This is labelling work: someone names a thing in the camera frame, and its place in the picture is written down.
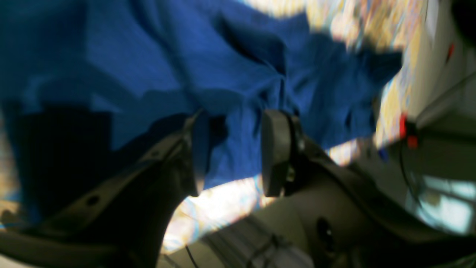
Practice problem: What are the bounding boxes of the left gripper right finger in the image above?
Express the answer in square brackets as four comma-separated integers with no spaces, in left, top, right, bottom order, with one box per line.
[261,110,475,268]

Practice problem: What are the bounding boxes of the red black clamp left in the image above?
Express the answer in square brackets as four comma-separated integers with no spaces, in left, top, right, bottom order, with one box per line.
[399,113,419,149]

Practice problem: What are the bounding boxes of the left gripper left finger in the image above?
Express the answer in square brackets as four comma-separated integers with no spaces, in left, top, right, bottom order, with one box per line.
[1,110,210,268]

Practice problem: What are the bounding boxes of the patterned tile tablecloth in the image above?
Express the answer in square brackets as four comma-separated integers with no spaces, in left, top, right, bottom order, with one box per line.
[0,0,424,253]

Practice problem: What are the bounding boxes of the blue long-sleeve T-shirt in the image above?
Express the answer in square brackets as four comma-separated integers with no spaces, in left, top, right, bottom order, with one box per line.
[1,0,402,223]

